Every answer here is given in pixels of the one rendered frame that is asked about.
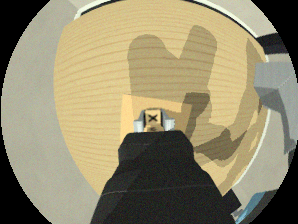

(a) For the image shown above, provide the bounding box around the wooden letter block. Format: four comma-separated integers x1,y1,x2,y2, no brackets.
145,108,161,125
146,127,160,132

